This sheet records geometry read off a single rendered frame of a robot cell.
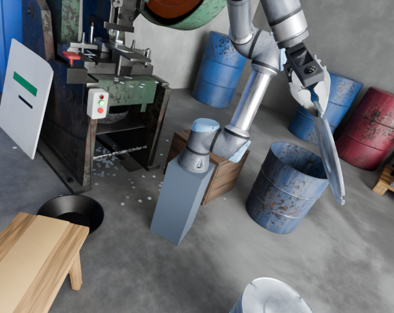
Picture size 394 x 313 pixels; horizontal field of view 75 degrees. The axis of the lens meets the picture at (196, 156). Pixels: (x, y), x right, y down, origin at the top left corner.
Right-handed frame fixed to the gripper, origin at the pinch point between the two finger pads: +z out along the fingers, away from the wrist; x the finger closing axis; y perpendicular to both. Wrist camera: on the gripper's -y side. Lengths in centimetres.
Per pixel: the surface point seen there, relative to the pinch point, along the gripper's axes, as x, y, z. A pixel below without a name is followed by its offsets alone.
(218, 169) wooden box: 52, 68, 40
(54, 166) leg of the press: 139, 58, -8
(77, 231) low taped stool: 84, -7, 4
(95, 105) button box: 82, 45, -27
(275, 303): 34, -8, 59
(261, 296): 38, -7, 56
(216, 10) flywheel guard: 17, 102, -37
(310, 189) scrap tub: 7, 62, 71
